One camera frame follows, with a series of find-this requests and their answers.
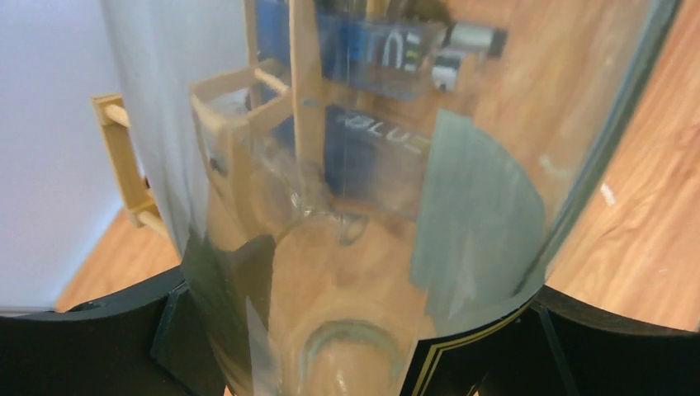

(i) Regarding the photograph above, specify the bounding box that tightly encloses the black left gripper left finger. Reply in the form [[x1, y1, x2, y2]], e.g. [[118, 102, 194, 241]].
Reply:
[[1, 268, 225, 395]]

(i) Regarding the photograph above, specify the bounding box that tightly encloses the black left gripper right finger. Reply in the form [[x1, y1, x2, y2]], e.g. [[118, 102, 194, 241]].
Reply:
[[400, 287, 699, 395]]

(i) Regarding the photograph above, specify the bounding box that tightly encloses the clear bottle with black label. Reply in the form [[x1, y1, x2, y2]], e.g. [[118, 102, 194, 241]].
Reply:
[[102, 1, 679, 395]]

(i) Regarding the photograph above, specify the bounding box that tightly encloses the wooden lattice wine rack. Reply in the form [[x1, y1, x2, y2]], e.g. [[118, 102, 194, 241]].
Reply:
[[90, 93, 169, 238]]

